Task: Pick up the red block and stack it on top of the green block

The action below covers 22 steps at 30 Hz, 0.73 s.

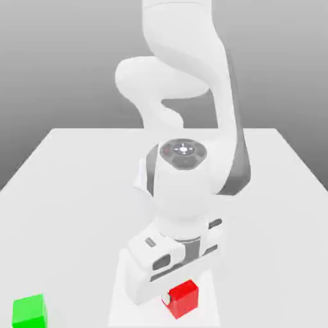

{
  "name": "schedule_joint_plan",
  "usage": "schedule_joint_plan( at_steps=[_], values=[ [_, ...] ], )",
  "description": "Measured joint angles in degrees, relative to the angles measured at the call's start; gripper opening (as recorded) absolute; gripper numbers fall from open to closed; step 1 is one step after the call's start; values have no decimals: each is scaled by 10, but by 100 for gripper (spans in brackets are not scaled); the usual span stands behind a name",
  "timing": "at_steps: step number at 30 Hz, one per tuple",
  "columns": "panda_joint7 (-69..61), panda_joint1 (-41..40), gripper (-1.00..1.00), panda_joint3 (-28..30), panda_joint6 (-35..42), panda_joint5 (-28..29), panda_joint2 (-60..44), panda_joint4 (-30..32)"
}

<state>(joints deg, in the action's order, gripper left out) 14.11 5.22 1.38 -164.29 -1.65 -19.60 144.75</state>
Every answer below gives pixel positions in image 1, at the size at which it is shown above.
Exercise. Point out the small red cube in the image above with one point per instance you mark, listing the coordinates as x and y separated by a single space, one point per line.
185 298

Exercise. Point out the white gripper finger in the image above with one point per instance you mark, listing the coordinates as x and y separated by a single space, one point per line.
165 298

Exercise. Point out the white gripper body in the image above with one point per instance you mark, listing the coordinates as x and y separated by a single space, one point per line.
143 287

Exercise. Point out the small green cube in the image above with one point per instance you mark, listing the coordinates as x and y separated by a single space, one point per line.
28 311

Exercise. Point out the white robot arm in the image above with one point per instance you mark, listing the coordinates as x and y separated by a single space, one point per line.
184 77

